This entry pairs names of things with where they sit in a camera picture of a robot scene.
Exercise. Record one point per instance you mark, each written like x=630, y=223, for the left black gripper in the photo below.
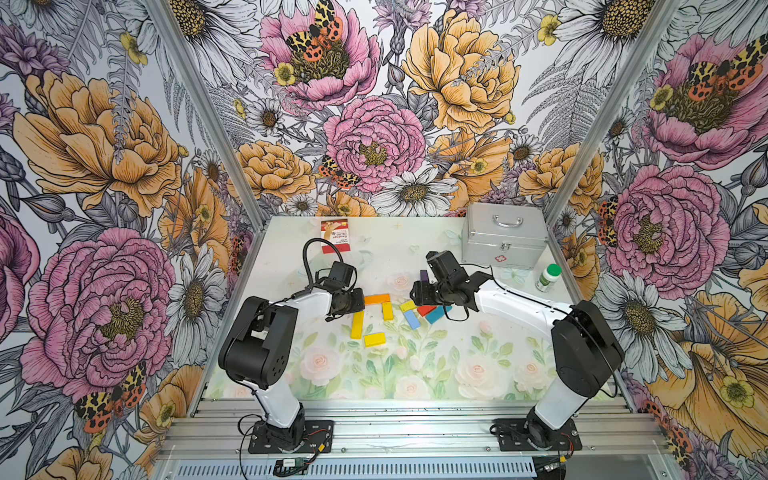
x=357, y=306

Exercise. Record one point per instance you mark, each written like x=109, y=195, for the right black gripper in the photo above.
x=422, y=296

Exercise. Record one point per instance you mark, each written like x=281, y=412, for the long yellow block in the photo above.
x=356, y=331

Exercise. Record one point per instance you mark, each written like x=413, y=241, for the orange long block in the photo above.
x=377, y=299

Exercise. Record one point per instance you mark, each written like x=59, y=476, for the short yellow block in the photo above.
x=387, y=311

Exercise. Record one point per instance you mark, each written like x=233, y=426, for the yellow block crosswise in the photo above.
x=375, y=340

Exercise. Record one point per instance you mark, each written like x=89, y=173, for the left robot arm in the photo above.
x=256, y=352

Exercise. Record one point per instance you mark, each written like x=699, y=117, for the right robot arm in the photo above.
x=586, y=351

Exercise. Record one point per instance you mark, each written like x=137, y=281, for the teal block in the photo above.
x=436, y=314

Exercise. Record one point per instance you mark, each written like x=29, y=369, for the red block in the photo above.
x=425, y=310

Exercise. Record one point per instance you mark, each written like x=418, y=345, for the clear glass bowl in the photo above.
x=321, y=262

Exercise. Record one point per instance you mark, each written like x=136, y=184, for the yellow-green block in pile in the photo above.
x=408, y=306

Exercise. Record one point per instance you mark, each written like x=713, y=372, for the light blue block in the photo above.
x=412, y=319

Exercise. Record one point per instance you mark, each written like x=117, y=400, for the silver metal case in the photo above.
x=504, y=236

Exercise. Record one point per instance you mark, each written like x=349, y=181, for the red white cardboard box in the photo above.
x=336, y=231

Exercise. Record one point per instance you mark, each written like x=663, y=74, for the white bottle green cap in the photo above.
x=548, y=277

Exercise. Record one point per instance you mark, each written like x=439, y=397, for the small circuit board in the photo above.
x=289, y=467

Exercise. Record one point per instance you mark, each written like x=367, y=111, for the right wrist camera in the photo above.
x=444, y=265

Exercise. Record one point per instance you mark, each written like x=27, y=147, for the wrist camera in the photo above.
x=444, y=265
x=342, y=276

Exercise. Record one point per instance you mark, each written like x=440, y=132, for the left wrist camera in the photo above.
x=342, y=276

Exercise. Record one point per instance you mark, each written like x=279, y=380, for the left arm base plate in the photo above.
x=304, y=437

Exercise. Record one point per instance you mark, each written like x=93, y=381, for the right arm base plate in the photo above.
x=529, y=435

